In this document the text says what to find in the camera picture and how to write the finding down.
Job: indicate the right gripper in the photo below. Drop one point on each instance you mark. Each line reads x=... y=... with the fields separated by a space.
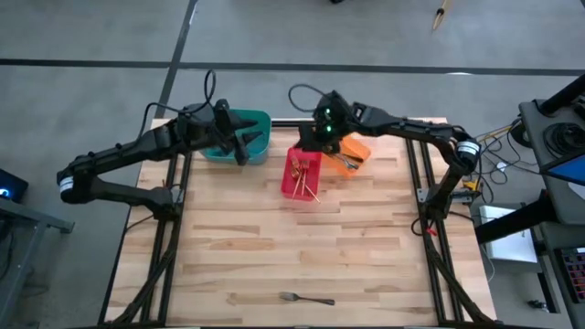
x=329 y=134

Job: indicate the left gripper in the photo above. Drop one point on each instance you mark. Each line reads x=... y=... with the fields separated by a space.
x=224 y=128

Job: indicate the silver metal fork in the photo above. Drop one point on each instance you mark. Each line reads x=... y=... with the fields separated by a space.
x=288 y=296

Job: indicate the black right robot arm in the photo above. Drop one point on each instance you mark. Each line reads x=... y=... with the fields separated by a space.
x=425 y=132

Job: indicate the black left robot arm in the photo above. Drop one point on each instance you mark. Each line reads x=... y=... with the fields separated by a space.
x=114 y=157

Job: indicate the teal plastic bin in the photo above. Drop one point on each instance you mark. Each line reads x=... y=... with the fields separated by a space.
x=258 y=153

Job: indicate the orange plastic bin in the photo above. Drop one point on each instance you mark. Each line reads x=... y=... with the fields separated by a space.
x=358 y=148

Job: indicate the pink plastic bin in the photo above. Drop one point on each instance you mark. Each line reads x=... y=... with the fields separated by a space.
x=288 y=192

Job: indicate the yellow plug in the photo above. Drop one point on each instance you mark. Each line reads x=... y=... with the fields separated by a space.
x=473 y=186

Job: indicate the yellow and black hand tool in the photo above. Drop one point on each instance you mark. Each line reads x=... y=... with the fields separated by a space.
x=439 y=18

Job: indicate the grey equipment cart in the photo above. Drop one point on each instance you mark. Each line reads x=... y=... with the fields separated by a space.
x=535 y=137

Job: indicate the white box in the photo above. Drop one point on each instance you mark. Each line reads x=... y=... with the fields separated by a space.
x=507 y=242

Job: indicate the grey metal table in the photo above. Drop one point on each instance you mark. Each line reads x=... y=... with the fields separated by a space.
x=36 y=218

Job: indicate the black electronic box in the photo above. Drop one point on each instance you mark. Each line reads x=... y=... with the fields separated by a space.
x=11 y=185

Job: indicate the blue tablet screen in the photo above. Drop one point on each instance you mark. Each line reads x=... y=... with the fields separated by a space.
x=571 y=171

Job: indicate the black keyboard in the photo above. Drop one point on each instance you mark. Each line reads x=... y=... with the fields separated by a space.
x=575 y=279

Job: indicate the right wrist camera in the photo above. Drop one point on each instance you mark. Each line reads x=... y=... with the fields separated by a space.
x=331 y=102

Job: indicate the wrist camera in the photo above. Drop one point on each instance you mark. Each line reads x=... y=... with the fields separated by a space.
x=331 y=102
x=196 y=119

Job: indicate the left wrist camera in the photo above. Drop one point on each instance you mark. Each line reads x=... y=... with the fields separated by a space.
x=196 y=119

